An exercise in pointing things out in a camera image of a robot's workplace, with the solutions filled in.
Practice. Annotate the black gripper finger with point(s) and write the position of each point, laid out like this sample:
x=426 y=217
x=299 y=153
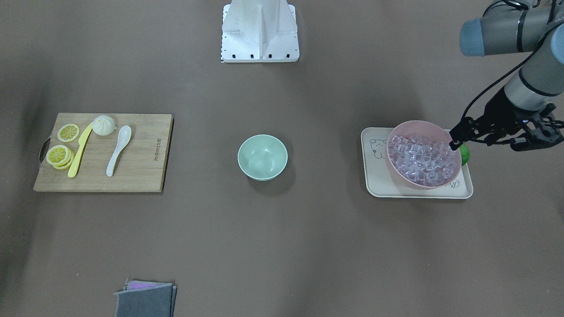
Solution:
x=464 y=131

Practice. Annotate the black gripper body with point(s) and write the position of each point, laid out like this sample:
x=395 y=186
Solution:
x=499 y=111

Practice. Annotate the white ceramic spoon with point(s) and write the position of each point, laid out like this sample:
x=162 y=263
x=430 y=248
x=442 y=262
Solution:
x=124 y=137

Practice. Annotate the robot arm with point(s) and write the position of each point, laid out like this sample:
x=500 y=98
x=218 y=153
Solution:
x=519 y=26

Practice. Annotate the pile of clear ice cubes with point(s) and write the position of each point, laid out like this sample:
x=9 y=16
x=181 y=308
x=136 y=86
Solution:
x=422 y=160

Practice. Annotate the pink bowl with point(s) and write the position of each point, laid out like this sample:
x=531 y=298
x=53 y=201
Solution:
x=422 y=128

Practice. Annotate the mint green bowl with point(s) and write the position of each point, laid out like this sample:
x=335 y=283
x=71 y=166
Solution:
x=262 y=157

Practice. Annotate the green lime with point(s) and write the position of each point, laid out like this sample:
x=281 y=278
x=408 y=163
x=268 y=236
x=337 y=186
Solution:
x=464 y=154

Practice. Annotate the cream rectangular tray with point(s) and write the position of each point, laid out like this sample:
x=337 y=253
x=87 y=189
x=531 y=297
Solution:
x=382 y=182

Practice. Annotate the grey folded cloth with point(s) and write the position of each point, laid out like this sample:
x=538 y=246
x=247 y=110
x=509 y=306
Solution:
x=148 y=302

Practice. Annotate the purple cloth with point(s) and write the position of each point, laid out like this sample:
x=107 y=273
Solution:
x=137 y=284

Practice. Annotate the yellow plastic knife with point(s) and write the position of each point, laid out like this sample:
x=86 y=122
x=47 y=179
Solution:
x=74 y=168

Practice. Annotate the single lemon slice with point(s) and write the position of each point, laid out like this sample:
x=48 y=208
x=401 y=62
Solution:
x=68 y=133

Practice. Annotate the stacked lemon slices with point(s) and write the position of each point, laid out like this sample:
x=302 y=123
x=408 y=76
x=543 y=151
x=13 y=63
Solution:
x=60 y=157

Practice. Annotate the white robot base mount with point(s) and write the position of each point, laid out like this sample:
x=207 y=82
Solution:
x=259 y=31

